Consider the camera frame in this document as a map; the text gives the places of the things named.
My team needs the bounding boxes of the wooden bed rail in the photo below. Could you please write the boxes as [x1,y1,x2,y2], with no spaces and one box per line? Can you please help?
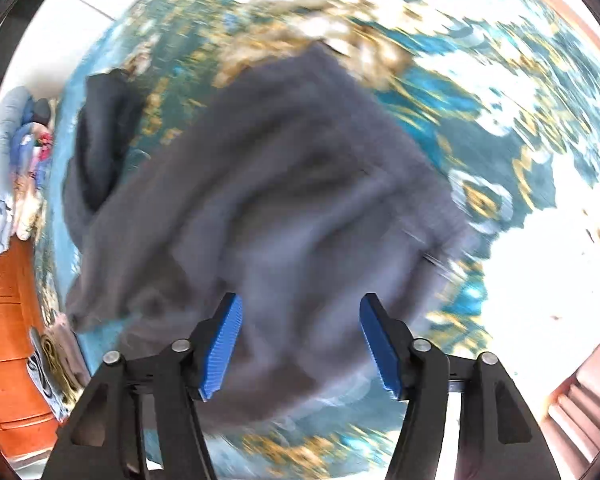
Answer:
[500,0,600,77]

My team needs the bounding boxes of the grey sweatpants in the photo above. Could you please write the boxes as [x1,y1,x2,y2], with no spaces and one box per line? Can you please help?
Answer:
[62,42,475,422]

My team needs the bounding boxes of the light blue folded quilt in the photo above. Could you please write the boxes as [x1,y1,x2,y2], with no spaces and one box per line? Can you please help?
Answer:
[0,85,34,257]

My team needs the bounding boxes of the floral folded quilt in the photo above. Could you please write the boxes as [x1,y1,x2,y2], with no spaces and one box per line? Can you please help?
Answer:
[10,125,57,242]

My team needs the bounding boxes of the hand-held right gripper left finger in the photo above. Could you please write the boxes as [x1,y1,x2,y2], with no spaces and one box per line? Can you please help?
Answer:
[40,291,245,480]

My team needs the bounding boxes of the olive knitted folded garment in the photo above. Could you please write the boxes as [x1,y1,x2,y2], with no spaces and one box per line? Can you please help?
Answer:
[39,334,82,397]

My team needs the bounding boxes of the orange wooden headboard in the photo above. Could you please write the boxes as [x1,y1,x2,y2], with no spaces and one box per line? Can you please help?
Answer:
[0,244,81,463]

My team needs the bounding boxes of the dark grey sweatshirt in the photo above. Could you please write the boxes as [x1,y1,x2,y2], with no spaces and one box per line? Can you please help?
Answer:
[74,70,147,212]

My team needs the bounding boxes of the white wardrobe with black band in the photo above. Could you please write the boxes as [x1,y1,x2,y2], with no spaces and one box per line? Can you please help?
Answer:
[0,0,181,127]

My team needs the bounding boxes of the teal floral blanket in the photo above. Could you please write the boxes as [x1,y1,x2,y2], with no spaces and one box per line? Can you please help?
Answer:
[30,0,600,480]

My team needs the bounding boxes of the pink folded garment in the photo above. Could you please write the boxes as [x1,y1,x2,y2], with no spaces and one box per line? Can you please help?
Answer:
[54,314,92,387]

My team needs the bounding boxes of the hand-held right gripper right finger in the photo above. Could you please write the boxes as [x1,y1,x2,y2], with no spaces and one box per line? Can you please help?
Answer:
[358,292,561,480]

